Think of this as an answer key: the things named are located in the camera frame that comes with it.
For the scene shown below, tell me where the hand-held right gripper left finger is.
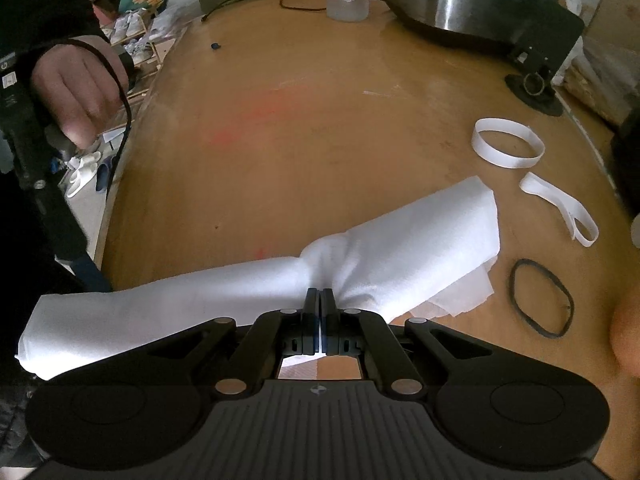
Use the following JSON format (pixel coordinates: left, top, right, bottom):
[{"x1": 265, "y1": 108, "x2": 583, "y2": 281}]
[{"x1": 137, "y1": 287, "x2": 321, "y2": 403}]

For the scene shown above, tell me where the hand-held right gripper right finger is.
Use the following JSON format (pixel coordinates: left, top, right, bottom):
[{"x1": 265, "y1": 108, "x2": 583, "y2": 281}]
[{"x1": 320, "y1": 287, "x2": 501, "y2": 403}]

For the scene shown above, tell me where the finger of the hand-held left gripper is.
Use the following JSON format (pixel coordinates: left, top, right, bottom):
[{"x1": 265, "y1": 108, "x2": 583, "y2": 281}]
[{"x1": 20, "y1": 175, "x2": 115, "y2": 295}]

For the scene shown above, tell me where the white shopping bag red print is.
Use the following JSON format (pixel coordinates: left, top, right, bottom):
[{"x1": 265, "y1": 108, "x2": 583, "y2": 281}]
[{"x1": 14, "y1": 175, "x2": 502, "y2": 383}]

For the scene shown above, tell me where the black rubber band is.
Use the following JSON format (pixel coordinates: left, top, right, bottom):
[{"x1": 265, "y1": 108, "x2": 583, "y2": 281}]
[{"x1": 508, "y1": 258, "x2": 576, "y2": 339}]

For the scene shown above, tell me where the person's left forearm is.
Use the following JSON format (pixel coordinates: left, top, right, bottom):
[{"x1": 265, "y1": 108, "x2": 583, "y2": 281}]
[{"x1": 0, "y1": 0, "x2": 112, "y2": 61}]

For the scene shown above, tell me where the person's left hand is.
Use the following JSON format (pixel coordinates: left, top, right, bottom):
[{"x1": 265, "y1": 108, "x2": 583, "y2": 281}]
[{"x1": 30, "y1": 35, "x2": 132, "y2": 150}]

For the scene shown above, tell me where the person's dark clothing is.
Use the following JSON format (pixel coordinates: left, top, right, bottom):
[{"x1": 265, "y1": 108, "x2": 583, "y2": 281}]
[{"x1": 0, "y1": 170, "x2": 116, "y2": 480}]

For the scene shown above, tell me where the wooden shoe rack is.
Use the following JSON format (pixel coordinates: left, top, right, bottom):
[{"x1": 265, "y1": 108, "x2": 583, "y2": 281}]
[{"x1": 97, "y1": 5, "x2": 188, "y2": 101}]

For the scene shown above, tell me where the green box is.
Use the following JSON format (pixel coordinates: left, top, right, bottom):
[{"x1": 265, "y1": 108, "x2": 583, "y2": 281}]
[{"x1": 117, "y1": 0, "x2": 172, "y2": 15}]

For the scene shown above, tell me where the black air fryer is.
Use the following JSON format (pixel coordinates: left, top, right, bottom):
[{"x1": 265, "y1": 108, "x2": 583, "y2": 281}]
[{"x1": 610, "y1": 107, "x2": 640, "y2": 211}]

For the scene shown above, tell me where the steel rice cooker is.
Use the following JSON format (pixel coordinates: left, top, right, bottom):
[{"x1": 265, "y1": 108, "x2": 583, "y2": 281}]
[{"x1": 382, "y1": 0, "x2": 583, "y2": 56}]

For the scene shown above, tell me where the wafer stack in plastic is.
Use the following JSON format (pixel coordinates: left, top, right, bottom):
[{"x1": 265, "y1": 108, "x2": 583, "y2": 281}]
[{"x1": 562, "y1": 35, "x2": 640, "y2": 128}]

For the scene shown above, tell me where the black flat stand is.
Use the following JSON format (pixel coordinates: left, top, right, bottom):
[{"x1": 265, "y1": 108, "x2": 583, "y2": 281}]
[{"x1": 504, "y1": 7, "x2": 587, "y2": 117}]

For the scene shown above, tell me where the brown cardboard box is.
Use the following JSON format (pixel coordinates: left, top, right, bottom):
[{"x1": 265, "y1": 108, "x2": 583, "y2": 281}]
[{"x1": 582, "y1": 0, "x2": 640, "y2": 41}]

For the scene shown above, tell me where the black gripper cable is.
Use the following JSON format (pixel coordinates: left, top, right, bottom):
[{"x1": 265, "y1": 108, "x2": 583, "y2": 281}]
[{"x1": 65, "y1": 37, "x2": 135, "y2": 181}]

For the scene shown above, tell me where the white paper ring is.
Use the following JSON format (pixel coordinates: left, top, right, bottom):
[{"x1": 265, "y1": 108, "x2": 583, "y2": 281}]
[{"x1": 471, "y1": 117, "x2": 546, "y2": 170}]

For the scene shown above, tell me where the white folded strap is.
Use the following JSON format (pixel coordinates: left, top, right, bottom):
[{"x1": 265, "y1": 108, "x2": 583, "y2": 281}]
[{"x1": 518, "y1": 171, "x2": 600, "y2": 248}]

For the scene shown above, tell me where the black power cable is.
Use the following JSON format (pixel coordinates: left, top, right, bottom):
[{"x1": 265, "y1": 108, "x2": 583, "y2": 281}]
[{"x1": 200, "y1": 0, "x2": 331, "y2": 23}]

